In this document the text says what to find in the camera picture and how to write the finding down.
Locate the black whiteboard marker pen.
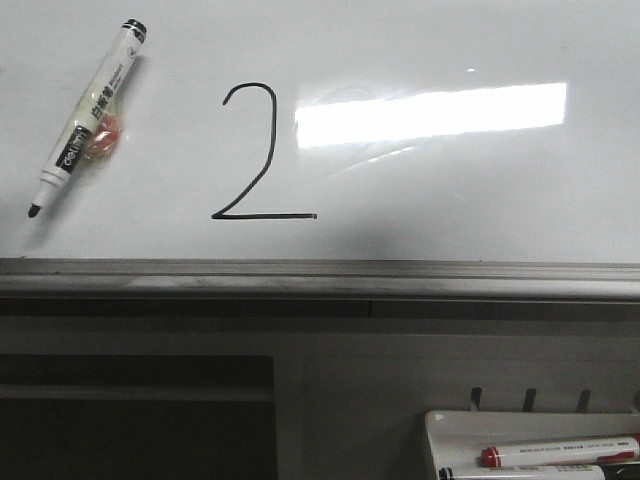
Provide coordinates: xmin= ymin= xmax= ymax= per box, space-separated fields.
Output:
xmin=28 ymin=19 xmax=147 ymax=218

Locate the white whiteboard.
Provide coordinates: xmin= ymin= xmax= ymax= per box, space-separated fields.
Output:
xmin=1 ymin=1 xmax=639 ymax=263

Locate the white marker tray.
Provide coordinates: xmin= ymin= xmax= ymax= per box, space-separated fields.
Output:
xmin=423 ymin=410 xmax=639 ymax=479

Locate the black capped marker in tray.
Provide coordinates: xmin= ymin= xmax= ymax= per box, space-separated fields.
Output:
xmin=438 ymin=465 xmax=605 ymax=480

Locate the red capped marker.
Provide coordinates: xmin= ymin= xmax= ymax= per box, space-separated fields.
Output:
xmin=480 ymin=434 xmax=639 ymax=468

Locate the grey whiteboard frame ledge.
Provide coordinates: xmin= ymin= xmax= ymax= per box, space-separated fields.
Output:
xmin=1 ymin=258 xmax=639 ymax=301

